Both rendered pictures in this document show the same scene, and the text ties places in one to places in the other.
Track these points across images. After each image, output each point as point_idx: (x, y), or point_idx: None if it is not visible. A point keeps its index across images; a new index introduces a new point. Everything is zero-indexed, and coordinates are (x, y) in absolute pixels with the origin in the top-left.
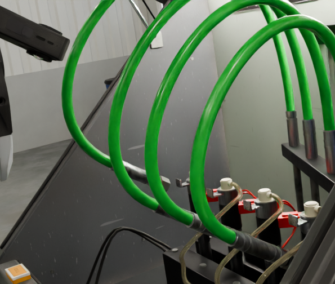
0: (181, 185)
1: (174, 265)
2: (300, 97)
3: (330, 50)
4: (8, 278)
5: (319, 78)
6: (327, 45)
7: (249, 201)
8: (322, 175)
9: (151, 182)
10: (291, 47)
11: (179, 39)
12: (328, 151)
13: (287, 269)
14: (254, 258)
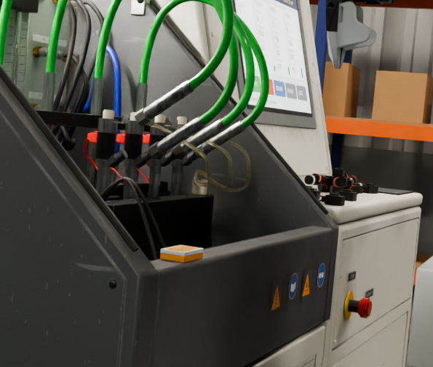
0: (127, 121)
1: (126, 210)
2: (54, 51)
3: (164, 18)
4: (188, 262)
5: (108, 35)
6: (167, 14)
7: (177, 119)
8: (99, 116)
9: (253, 87)
10: (65, 4)
11: None
12: (102, 95)
13: (254, 133)
14: (116, 191)
